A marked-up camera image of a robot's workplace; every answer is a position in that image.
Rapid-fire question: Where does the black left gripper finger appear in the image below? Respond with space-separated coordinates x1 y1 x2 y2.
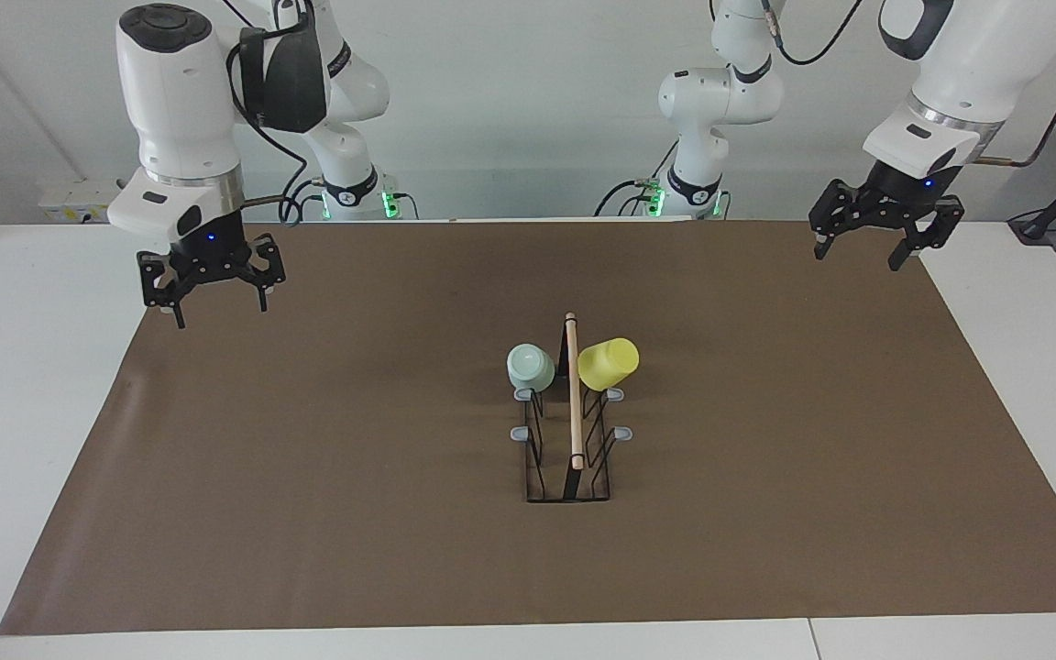
808 178 872 262
887 196 966 273

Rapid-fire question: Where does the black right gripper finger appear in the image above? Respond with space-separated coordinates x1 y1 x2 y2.
233 233 288 314
137 251 190 330

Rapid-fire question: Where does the yellow plastic cup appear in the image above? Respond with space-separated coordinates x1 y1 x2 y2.
577 337 641 394

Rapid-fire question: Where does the pale green plastic cup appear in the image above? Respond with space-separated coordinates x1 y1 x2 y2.
506 343 556 394

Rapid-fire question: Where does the white power strip box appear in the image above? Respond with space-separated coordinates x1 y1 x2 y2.
38 178 129 224

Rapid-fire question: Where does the brown table mat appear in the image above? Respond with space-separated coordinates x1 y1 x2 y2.
0 220 1056 636

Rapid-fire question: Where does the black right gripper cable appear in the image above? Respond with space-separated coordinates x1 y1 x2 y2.
225 26 311 226

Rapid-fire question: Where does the black right arm base cable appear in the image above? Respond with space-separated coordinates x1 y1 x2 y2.
286 178 324 223

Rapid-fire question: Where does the black arm base cable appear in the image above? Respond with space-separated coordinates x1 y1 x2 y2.
286 178 324 223
594 137 680 218

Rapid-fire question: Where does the black left arm base cable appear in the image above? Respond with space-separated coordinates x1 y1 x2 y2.
594 137 680 218

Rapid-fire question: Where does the black wire cup rack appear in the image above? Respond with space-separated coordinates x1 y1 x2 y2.
511 312 634 504

